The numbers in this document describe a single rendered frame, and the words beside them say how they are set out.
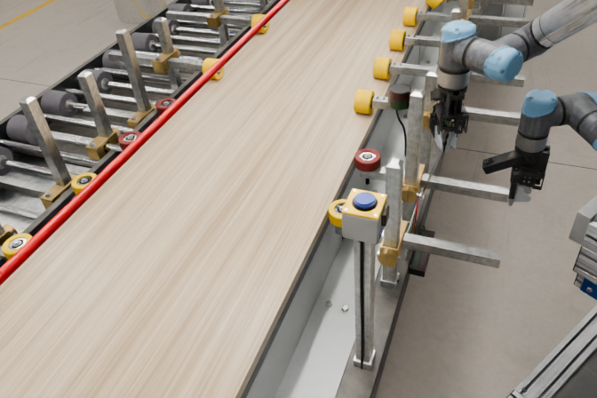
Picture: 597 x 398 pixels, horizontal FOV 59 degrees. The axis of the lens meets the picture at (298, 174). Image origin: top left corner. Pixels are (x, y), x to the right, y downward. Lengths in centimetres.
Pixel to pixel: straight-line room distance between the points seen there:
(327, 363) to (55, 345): 66
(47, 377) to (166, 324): 26
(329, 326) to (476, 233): 134
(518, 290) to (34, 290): 189
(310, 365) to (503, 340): 107
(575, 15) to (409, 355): 145
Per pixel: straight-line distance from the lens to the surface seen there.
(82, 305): 139
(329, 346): 151
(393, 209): 132
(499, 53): 124
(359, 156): 162
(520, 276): 258
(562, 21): 128
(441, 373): 222
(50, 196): 187
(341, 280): 164
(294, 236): 138
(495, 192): 161
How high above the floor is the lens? 188
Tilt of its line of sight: 38 degrees down
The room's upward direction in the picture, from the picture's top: 6 degrees counter-clockwise
